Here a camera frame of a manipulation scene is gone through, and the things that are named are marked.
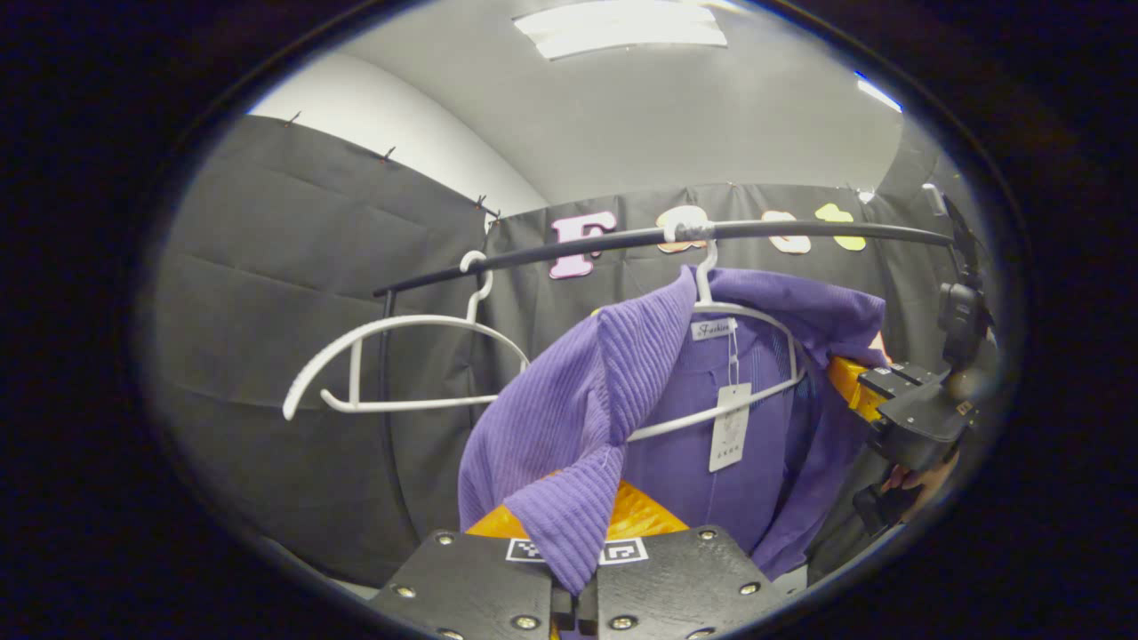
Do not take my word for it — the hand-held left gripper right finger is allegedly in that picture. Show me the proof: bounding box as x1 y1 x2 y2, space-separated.
580 478 790 640

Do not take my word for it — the large ceiling light panel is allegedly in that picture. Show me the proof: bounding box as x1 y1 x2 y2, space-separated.
513 0 730 61

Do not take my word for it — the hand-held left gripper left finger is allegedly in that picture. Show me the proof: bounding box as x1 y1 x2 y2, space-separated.
367 502 574 640

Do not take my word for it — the white hanger with label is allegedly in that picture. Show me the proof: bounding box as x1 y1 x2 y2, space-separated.
625 204 810 444

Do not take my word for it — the small rectangular ceiling light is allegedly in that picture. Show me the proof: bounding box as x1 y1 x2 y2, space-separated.
855 76 903 114

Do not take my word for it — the purple ribbed jacket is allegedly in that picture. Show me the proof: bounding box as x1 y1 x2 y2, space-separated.
458 265 890 596

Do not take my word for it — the black clothes rack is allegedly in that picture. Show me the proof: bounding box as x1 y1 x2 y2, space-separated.
372 218 957 548

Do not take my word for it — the plain white hanger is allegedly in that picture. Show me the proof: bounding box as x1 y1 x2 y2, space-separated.
282 251 532 422

